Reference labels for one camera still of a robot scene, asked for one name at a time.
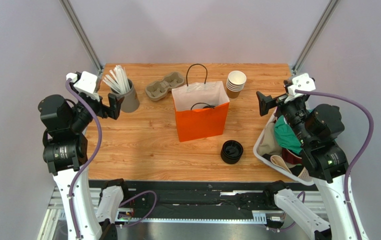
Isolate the orange paper bag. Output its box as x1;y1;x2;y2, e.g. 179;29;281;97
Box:
171;71;230;142

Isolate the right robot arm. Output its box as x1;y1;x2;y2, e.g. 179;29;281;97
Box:
256;90;374;240

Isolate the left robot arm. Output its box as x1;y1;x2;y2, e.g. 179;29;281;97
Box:
38;93;127;240

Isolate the grey straw holder cup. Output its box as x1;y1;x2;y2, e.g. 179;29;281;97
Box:
110;78;140;113

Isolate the green cloth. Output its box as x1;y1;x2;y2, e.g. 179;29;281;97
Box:
274;115;302;156

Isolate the stack of paper cups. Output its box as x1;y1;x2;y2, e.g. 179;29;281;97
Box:
226;70;247;99

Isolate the beige cloth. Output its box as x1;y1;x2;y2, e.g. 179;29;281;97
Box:
257;122;282;156

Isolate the white laundry basket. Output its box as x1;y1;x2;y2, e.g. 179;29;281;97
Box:
253;114;314;186

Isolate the dark red cloth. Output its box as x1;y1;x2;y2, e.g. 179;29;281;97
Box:
281;148;303;165

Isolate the stack of black lids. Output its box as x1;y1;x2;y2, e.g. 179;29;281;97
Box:
220;140;244;165

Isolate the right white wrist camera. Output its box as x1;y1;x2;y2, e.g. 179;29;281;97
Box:
284;72;316;103

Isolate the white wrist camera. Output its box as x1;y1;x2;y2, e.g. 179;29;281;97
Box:
66;71;101;102
284;72;316;103

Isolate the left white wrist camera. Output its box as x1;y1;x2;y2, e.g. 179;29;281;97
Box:
66;71;101;102

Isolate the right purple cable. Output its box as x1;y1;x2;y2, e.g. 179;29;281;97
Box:
266;89;375;240

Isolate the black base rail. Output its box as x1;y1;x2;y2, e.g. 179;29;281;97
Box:
88;179;318;221

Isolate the right aluminium frame post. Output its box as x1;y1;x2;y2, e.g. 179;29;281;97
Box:
290;0;341;75

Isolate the aluminium frame post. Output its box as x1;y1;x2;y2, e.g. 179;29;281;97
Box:
59;0;104;75
290;0;341;75

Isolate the left aluminium frame post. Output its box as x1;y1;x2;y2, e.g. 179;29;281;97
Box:
59;0;104;75

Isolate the aluminium front frame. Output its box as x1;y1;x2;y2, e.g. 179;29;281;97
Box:
37;186;359;240

